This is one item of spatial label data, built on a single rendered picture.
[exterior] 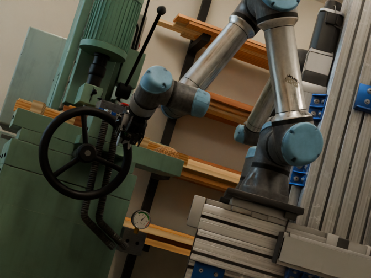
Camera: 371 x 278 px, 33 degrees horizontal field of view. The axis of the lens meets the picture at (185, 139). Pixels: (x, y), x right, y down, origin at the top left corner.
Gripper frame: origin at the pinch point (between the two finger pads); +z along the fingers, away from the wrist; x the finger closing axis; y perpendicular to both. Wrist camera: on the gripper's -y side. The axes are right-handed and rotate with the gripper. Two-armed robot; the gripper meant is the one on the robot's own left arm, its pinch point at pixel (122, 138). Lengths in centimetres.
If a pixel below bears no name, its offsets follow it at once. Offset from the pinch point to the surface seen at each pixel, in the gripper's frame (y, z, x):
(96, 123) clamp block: -9.7, 10.3, -7.9
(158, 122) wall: -173, 210, 57
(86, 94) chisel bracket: -29.8, 22.9, -12.4
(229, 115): -164, 165, 96
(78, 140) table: -3.9, 14.2, -11.5
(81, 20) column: -68, 27, -22
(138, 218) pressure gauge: 9.9, 26.8, 15.3
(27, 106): -22.1, 30.4, -30.5
